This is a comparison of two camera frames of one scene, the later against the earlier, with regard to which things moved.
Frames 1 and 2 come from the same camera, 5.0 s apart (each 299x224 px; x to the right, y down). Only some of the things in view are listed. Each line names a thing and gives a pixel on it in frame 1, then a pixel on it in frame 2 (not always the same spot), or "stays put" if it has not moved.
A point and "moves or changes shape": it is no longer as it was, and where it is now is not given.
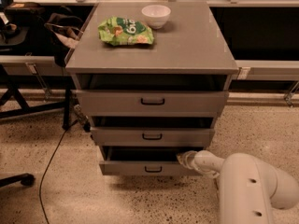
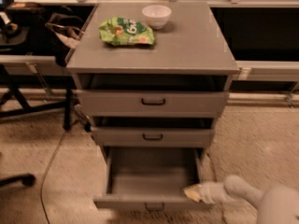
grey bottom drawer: (146, 161) moves or changes shape
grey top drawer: (111, 103) stays put
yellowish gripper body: (191, 161) to (209, 192)
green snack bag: (119, 31) stays put
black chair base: (26, 179) stays put
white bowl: (156, 16) stays put
